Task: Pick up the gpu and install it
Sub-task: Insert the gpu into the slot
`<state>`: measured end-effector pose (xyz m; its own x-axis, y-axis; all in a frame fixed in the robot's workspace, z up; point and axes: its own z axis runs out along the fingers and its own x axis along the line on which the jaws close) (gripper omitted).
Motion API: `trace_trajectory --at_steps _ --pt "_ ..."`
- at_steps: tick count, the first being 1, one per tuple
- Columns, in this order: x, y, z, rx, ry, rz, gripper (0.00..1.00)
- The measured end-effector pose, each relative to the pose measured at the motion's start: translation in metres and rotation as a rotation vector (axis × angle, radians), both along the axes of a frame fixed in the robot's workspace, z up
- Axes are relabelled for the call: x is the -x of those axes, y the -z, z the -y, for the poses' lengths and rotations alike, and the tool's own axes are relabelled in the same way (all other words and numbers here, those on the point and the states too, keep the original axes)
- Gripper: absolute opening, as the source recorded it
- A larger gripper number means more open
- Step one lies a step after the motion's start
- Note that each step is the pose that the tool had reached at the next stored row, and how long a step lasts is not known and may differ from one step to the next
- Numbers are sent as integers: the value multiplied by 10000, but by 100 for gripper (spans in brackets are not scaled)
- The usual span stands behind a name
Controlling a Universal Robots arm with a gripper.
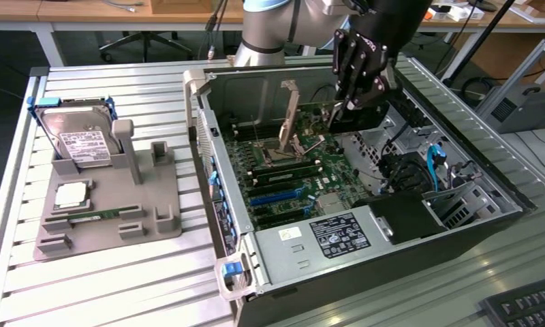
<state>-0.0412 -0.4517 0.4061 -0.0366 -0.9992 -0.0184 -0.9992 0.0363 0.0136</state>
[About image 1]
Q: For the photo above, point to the blue disk caddy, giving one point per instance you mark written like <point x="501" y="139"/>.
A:
<point x="47" y="102"/>

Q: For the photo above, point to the white box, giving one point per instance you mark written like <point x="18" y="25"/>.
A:
<point x="466" y="13"/>

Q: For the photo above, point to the silver CPU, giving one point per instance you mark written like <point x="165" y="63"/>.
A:
<point x="73" y="194"/>

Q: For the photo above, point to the black round stand base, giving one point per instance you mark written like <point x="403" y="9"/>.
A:
<point x="482" y="4"/>

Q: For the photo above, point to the blue case latch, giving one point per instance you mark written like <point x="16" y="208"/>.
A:
<point x="231" y="269"/>

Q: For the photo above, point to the grey equipment box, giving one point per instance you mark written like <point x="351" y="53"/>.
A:
<point x="531" y="112"/>

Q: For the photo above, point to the silver disk bay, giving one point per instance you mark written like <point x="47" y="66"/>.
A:
<point x="478" y="201"/>

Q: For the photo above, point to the graphics card with black fan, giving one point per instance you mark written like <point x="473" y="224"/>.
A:
<point x="359" y="119"/>

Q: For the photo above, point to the silver disk bay cage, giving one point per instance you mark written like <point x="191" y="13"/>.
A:
<point x="421" y="134"/>

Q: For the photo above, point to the black tripod pole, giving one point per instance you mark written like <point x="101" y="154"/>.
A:
<point x="479" y="39"/>

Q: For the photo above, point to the blue expansion slot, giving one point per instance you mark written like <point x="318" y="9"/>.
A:
<point x="273" y="199"/>

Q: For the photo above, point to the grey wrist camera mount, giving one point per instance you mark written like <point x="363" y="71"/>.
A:
<point x="337" y="7"/>

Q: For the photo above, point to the green RAM stick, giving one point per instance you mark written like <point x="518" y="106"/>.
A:
<point x="95" y="215"/>
<point x="282" y="178"/>

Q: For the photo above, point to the black office chair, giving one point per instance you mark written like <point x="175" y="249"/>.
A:
<point x="146" y="41"/>

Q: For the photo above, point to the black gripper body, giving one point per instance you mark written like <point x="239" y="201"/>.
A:
<point x="391" y="24"/>

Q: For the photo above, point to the aluminium profile frame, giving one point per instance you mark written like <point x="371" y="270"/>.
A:
<point x="530" y="68"/>

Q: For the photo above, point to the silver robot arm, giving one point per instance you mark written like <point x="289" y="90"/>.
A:
<point x="263" y="27"/>

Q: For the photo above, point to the black open PC case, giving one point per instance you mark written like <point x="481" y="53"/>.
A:
<point x="346" y="289"/>

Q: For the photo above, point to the thin metal locking lever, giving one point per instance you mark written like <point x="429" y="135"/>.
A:
<point x="257" y="129"/>

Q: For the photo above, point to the black expansion slot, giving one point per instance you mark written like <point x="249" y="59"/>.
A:
<point x="285" y="223"/>
<point x="273" y="191"/>
<point x="282" y="215"/>

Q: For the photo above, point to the grey power supply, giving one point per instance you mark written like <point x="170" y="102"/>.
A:
<point x="291" y="259"/>

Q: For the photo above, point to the orange and black device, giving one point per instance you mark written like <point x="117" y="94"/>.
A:
<point x="439" y="15"/>

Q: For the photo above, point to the white paper sheet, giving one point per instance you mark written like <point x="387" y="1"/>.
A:
<point x="541" y="15"/>

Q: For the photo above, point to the CPU socket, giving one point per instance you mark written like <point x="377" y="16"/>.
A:
<point x="269" y="155"/>

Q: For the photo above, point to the grey parts rack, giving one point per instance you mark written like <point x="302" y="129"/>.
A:
<point x="114" y="190"/>

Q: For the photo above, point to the silver chipset heatsink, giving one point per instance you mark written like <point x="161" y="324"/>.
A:
<point x="333" y="204"/>

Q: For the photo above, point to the wooden desk with white legs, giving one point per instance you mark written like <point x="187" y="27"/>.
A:
<point x="10" y="10"/>
<point x="515" y="24"/>

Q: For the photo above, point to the metal socket cover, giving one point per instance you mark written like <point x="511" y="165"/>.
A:
<point x="309" y="143"/>

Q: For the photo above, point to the black keyboard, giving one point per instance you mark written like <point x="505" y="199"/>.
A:
<point x="527" y="303"/>

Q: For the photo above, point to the silver hard disk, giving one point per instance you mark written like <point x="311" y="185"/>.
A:
<point x="73" y="126"/>

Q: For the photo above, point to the green motherboard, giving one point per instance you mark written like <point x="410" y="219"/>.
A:
<point x="286" y="207"/>

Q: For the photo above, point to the black plastic cover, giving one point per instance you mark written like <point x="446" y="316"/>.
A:
<point x="405" y="218"/>

